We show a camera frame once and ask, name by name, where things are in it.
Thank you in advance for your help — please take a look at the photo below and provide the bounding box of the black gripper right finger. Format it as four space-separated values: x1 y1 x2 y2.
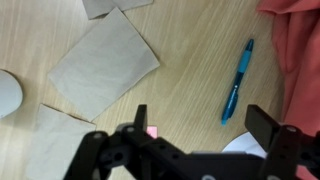
244 104 320 180

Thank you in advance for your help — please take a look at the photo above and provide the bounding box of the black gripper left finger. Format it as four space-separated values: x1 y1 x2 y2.
64 104 193 180

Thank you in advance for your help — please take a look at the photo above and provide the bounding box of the blue marker pen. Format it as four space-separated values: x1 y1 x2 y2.
220 38 255 127

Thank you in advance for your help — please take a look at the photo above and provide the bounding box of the white mug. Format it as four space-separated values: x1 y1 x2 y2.
0 69 24 119

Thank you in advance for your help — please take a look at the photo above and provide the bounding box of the brown paper napkin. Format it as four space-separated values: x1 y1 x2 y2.
47 7 161 123
24 103 98 180
81 0 154 20

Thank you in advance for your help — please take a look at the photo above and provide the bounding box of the orange fleece blanket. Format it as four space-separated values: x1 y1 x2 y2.
256 0 320 180

